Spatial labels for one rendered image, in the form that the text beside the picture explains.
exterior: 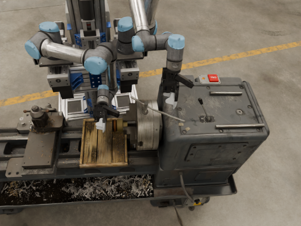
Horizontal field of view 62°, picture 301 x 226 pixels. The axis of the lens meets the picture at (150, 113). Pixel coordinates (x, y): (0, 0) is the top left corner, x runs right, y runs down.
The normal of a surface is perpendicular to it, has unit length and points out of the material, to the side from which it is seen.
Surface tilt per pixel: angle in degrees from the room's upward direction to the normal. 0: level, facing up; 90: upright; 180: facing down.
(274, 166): 0
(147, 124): 32
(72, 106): 0
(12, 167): 0
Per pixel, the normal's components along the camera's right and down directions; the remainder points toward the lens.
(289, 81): 0.08, -0.59
